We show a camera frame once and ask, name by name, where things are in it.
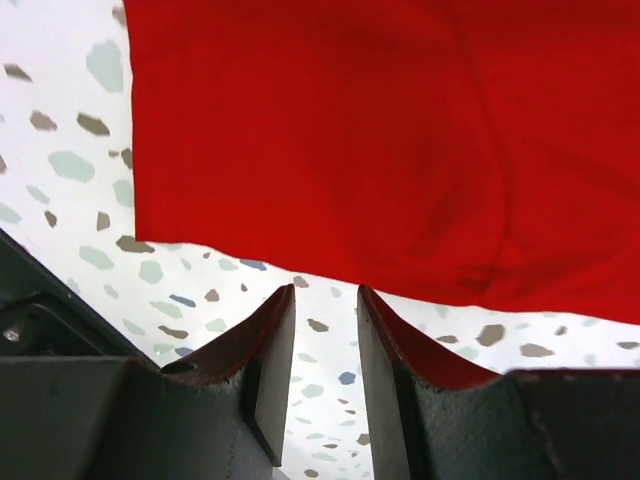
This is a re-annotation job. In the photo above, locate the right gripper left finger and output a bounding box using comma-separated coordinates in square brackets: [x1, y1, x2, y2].
[1, 285, 295, 479]

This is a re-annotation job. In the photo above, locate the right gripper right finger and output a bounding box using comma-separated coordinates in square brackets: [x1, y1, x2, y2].
[357, 286, 639, 480]

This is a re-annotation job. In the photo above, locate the red t-shirt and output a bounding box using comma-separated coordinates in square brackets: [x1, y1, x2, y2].
[125, 1, 639, 324]

